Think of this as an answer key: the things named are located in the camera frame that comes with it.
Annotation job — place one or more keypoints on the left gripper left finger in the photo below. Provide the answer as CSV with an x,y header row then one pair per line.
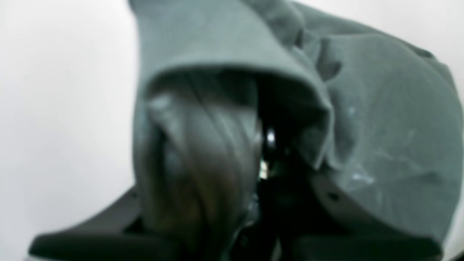
x,y
116,233

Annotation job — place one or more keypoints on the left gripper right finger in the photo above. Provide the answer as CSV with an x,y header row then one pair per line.
x,y
314,220

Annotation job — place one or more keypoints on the dark grey t-shirt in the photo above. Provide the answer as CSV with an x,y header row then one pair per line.
x,y
380,117

